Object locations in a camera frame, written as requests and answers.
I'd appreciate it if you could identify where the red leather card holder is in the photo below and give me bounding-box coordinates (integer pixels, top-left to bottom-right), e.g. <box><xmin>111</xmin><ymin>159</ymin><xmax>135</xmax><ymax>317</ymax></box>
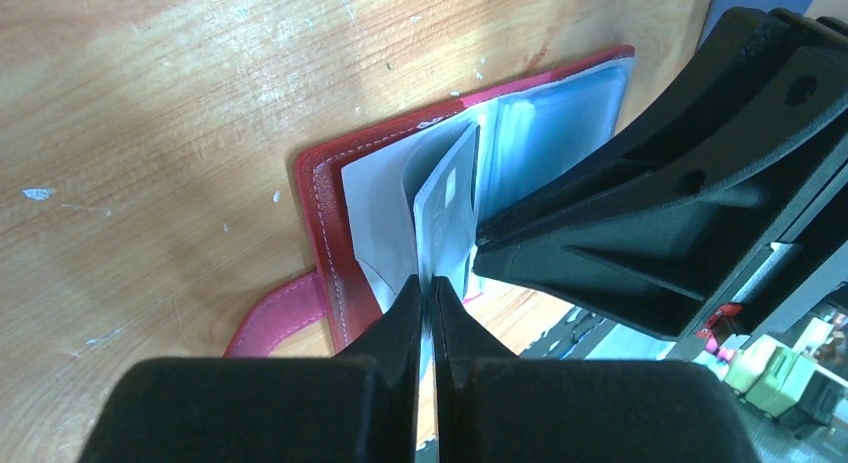
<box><xmin>224</xmin><ymin>45</ymin><xmax>635</xmax><ymax>357</ymax></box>

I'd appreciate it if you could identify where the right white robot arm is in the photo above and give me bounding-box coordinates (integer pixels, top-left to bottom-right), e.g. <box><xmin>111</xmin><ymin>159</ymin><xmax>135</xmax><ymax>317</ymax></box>
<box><xmin>474</xmin><ymin>7</ymin><xmax>847</xmax><ymax>435</ymax></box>

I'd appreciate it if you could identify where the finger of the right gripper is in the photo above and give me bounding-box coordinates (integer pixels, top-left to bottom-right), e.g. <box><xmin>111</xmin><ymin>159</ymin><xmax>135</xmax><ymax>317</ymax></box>
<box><xmin>477</xmin><ymin>7</ymin><xmax>847</xmax><ymax>242</ymax></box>

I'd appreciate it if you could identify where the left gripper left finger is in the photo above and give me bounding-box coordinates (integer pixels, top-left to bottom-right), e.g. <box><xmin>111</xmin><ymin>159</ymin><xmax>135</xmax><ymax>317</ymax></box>
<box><xmin>80</xmin><ymin>276</ymin><xmax>422</xmax><ymax>462</ymax></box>

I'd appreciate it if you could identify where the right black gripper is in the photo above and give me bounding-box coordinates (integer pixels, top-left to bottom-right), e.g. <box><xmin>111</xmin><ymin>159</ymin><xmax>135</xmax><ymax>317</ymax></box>
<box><xmin>473</xmin><ymin>46</ymin><xmax>847</xmax><ymax>344</ymax></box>

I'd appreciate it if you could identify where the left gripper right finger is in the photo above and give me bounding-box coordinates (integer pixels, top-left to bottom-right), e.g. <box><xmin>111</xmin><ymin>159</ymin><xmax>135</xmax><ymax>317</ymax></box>
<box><xmin>430</xmin><ymin>277</ymin><xmax>758</xmax><ymax>462</ymax></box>

